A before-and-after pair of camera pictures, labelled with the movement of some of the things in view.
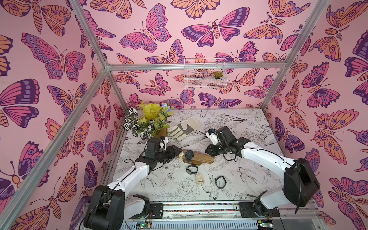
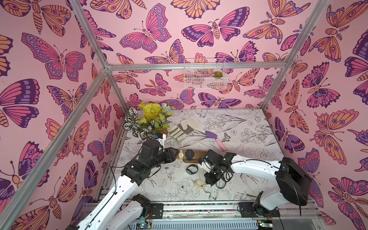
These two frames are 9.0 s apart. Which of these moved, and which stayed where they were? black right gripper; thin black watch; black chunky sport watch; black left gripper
Moved: black right gripper
Stayed: black left gripper; thin black watch; black chunky sport watch
